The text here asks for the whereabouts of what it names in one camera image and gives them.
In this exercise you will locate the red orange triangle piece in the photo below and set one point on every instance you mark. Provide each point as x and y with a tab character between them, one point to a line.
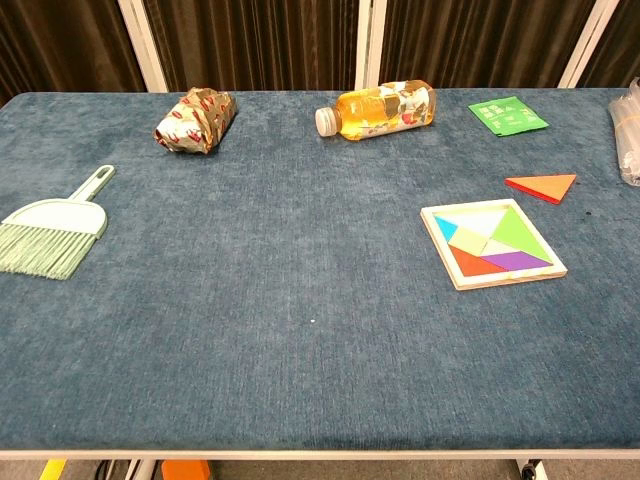
550	186

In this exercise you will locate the yellow square tangram piece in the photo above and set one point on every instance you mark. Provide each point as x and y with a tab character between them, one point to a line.
470	242

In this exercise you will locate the purple parallelogram tangram piece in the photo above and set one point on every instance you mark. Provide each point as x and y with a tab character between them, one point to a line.
520	261

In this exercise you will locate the blue velvet tablecloth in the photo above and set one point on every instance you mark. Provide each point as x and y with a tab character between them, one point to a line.
300	250

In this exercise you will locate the cyan small triangle piece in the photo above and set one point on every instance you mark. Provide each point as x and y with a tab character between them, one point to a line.
444	229

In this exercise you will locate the plastic bottle of amber drink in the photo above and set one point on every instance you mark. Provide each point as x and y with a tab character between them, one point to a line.
380	112

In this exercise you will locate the red medium triangle piece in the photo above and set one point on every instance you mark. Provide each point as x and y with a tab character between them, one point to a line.
472	264

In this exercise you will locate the crumpled gold red snack bag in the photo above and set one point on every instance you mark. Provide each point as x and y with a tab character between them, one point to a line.
197	120

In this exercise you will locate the pale pink small triangle piece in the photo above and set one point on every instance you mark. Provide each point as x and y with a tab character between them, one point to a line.
501	248

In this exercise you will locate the green large triangle piece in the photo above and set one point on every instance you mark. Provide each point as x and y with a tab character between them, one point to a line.
522	235

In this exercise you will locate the dark brown curtain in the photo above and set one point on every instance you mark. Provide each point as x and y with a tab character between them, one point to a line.
60	45
255	45
480	42
617	55

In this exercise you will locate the green printed sachet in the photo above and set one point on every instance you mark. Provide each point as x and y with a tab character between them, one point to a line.
507	116

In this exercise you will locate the mint green hand brush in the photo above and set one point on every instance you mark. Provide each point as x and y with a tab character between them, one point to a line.
60	220

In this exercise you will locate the orange box under table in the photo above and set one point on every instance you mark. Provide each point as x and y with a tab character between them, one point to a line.
185	471

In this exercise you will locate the black table caster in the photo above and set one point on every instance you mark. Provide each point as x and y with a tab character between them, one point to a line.
528	471

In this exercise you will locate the stack of clear plastic bags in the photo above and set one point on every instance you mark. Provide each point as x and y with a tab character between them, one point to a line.
629	135

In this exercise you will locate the wooden tangram puzzle tray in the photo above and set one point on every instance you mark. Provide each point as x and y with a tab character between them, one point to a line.
475	220

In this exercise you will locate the white partition post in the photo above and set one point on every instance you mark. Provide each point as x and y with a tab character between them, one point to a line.
142	45
370	45
587	45

